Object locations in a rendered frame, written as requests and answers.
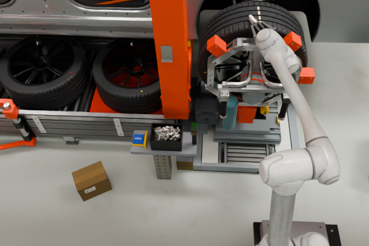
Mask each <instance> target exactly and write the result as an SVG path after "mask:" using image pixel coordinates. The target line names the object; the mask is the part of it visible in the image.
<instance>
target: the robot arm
mask: <svg viewBox="0 0 369 246"><path fill-rule="evenodd" d="M249 20H250V23H251V26H250V29H251V32H252V34H253V37H254V41H255V42H256V46H257V47H258V49H259V51H260V53H261V54H262V56H263V57H264V59H265V61H266V62H268V63H271V64H272V66H273V68H274V70H275V72H276V74H277V76H278V78H279V80H280V82H281V83H282V85H283V87H284V89H285V91H286V93H287V95H288V97H289V99H290V101H291V102H292V104H293V106H294V108H295V110H296V112H297V114H298V116H299V119H300V121H301V125H302V128H303V133H304V139H305V145H306V148H302V149H289V150H283V151H280V152H275V153H272V154H270V155H268V156H266V157H265V158H263V159H262V161H261V162H260V164H259V175H260V178H261V180H262V181H263V183H264V184H266V185H268V186H270V187H271V188H272V196H271V206H270V219H269V230H268V233H267V234H265V235H264V236H263V238H262V240H261V241H260V243H259V244H258V245H256V246H329V243H328V241H327V239H326V237H325V236H323V235H322V234H320V233H317V232H308V233H306V234H304V235H301V236H298V237H295V238H292V239H290V238H289V237H290V230H291V225H292V218H293V211H294V204H295V197H296V193H297V192H298V191H299V190H300V188H301V187H302V185H303V184H304V183H305V181H308V180H318V182H319V183H321V184H323V185H331V184H333V183H335V182H337V181H338V180H339V178H340V165H339V160H338V156H337V154H336V151H335V149H334V146H333V145H332V143H331V142H330V140H329V138H328V136H327V135H326V133H325V132H324V130H323V129H322V127H321V126H320V124H319V123H318V121H317V119H316V118H315V116H314V114H313V112H312V110H311V108H310V106H309V105H308V103H307V101H306V99H305V97H304V96H303V94H302V92H301V90H300V89H299V87H298V85H297V84H296V82H295V80H294V79H293V77H292V75H291V74H292V73H294V72H296V71H297V70H298V68H299V65H300V64H299V61H298V58H297V56H296V55H295V54H294V52H293V51H292V49H291V48H290V47H289V46H287V45H286V44H285V42H284V40H283V38H282V37H281V36H280V35H279V34H278V33H277V32H276V29H275V28H273V27H271V26H270V25H268V24H267V23H265V22H263V21H261V22H259V21H258V20H257V19H254V17H253V16H252V15H249ZM255 31H256V32H257V33H258V34H257V35H256V33H255Z"/></svg>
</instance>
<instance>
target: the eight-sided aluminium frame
mask: <svg viewBox="0 0 369 246"><path fill-rule="evenodd" d="M238 51H259V49H258V47H257V46H256V42H255V41H254V38H242V37H241V38H236V39H235V40H233V41H232V42H230V43H229V44H227V45H226V53H224V54H223V55H221V56H219V57H218V58H217V57H215V56H214V55H213V54H211V56H209V57H208V66H207V69H208V77H207V90H208V91H210V92H211V93H213V94H214V95H216V96H217V97H220V92H218V91H217V83H216V82H215V81H214V67H215V66H216V65H218V64H220V63H221V62H223V61H224V60H226V59H227V58H229V57H230V56H232V55H234V54H235V53H237V52H238ZM296 56H297V55H296ZM297 58H298V61H299V64H300V65H299V68H298V70H297V71H296V72H295V77H296V82H297V83H298V80H299V76H300V73H301V71H302V63H301V59H300V58H299V57H298V56H297ZM230 96H234V97H236V98H237V99H238V106H250V107H266V106H268V105H270V104H272V103H274V102H276V101H278V100H280V99H281V93H268V94H266V95H265V99H264V100H263V101H262V102H261V103H258V104H248V103H246V102H244V101H243V99H242V95H233V94H231V93H230Z"/></svg>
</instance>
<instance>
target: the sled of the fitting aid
mask: <svg viewBox="0 0 369 246"><path fill-rule="evenodd" d="M278 115H279V110H278V101H276V102H274V103H272V104H270V105H269V124H270V133H269V134H254V133H225V132H215V124H214V142H228V143H256V144H280V143H281V140H282V136H281V126H280V120H279V119H278Z"/></svg>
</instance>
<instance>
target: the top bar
mask: <svg viewBox="0 0 369 246"><path fill-rule="evenodd" d="M217 91H218V92H252V93H286V91H285V89H284V88H274V87H270V86H263V85H245V86H240V87H231V86H228V88H222V84H217Z"/></svg>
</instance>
